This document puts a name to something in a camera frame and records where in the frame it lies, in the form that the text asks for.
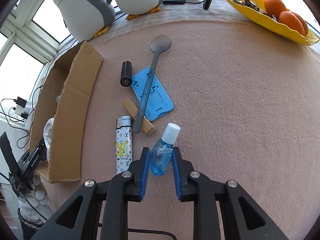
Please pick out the orange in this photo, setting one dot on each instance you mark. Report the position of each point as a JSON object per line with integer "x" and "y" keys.
{"x": 291, "y": 21}
{"x": 275, "y": 5}
{"x": 303, "y": 21}

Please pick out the brown cardboard box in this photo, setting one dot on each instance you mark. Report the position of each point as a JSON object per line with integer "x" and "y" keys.
{"x": 72, "y": 105}

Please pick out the pile of wrapped candies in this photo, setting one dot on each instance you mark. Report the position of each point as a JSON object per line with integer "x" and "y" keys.
{"x": 246, "y": 3}

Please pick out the small wooden block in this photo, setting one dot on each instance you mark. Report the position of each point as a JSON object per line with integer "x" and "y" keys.
{"x": 130, "y": 106}

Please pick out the blue phone stand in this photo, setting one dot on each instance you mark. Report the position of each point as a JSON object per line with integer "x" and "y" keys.
{"x": 160, "y": 100}

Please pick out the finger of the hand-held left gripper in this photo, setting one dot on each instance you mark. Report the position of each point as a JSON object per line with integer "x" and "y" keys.
{"x": 43, "y": 150}

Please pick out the black lipstick tube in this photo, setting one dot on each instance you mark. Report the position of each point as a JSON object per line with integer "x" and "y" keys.
{"x": 126, "y": 73}

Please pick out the grey plastic spoon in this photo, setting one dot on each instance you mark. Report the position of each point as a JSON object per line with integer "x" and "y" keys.
{"x": 161, "y": 43}

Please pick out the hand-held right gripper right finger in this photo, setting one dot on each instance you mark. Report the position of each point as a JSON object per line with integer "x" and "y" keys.
{"x": 176, "y": 175}

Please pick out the large black charger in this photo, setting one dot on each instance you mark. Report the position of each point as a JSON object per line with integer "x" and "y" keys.
{"x": 20, "y": 101}

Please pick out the black remote control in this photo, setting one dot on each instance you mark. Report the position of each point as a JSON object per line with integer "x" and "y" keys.
{"x": 174, "y": 0}

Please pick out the white power strip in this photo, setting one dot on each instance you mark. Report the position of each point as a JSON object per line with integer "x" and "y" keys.
{"x": 28, "y": 107}

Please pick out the pink felt blanket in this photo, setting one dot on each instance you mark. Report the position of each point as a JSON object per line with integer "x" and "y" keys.
{"x": 225, "y": 105}

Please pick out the white charger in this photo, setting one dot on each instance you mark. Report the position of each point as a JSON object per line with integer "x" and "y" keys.
{"x": 17, "y": 110}

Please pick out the white patterned lighter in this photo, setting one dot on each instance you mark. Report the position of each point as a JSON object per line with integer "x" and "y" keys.
{"x": 123, "y": 142}

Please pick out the blue bottle with white cap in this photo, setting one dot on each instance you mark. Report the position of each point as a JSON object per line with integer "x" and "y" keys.
{"x": 161, "y": 155}

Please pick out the white round plug-in device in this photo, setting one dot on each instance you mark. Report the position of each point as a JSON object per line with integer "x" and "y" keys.
{"x": 48, "y": 130}

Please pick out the small black plug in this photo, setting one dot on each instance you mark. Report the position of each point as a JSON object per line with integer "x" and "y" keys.
{"x": 24, "y": 115}

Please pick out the white window frame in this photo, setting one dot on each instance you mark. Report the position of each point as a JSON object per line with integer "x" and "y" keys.
{"x": 30, "y": 30}

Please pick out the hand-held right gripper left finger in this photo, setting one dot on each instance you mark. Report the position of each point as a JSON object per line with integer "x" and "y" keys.
{"x": 145, "y": 170}

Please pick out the large penguin plush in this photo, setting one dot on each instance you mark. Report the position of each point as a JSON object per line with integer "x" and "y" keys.
{"x": 80, "y": 7}

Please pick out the beige plaid cloth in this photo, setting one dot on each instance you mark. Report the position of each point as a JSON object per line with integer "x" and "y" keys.
{"x": 200, "y": 12}

